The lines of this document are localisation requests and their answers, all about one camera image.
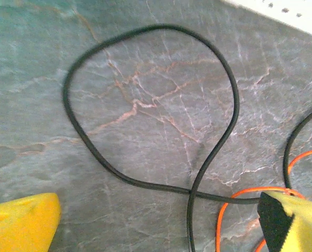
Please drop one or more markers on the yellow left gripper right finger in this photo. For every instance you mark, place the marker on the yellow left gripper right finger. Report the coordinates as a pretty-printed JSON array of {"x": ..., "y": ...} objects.
[{"x": 302, "y": 231}]

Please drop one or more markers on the white perforated plastic basket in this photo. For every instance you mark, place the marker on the white perforated plastic basket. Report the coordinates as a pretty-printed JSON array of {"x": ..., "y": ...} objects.
[{"x": 289, "y": 10}]

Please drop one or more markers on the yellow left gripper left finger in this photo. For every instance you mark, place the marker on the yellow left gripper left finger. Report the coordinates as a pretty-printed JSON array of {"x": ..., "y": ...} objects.
[{"x": 19, "y": 225}]

